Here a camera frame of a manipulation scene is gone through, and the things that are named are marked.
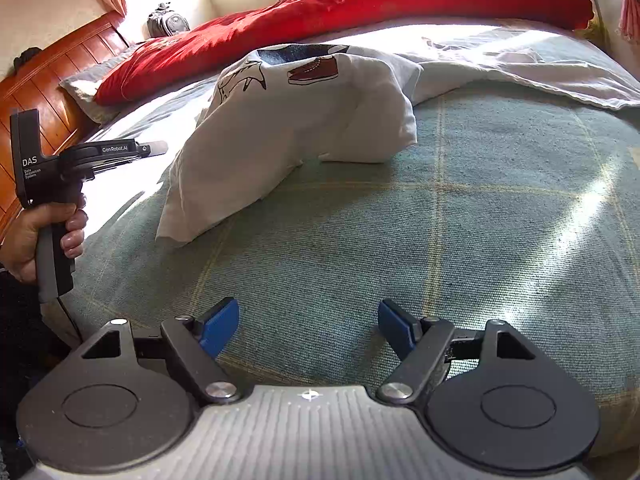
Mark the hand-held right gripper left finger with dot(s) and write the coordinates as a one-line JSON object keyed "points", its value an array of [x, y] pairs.
{"points": [[220, 325]]}

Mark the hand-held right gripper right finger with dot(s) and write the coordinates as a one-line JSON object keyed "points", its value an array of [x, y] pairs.
{"points": [[397, 325]]}

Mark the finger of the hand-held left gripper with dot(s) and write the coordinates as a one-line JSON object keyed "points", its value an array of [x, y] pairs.
{"points": [[157, 148]]}

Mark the white printed t-shirt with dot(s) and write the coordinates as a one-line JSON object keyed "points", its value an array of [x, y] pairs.
{"points": [[300, 125]]}

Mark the person's left forearm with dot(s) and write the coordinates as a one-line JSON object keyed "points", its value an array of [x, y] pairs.
{"points": [[20, 310]]}

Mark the person's left hand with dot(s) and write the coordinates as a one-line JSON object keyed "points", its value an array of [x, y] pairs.
{"points": [[22, 240]]}

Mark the grey pillow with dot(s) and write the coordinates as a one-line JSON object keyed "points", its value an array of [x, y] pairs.
{"points": [[85, 87]]}

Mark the brown wooden headboard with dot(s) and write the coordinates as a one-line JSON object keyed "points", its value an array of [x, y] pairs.
{"points": [[65, 75]]}

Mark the small black cloth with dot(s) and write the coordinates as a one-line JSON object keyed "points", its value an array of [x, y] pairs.
{"points": [[27, 60]]}

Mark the grey backpack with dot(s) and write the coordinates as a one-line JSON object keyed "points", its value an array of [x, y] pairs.
{"points": [[167, 22]]}

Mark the red duvet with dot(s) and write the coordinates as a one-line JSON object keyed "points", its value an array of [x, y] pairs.
{"points": [[400, 0]]}

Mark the yellow-green bag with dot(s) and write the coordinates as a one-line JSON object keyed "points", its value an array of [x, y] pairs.
{"points": [[600, 32]]}

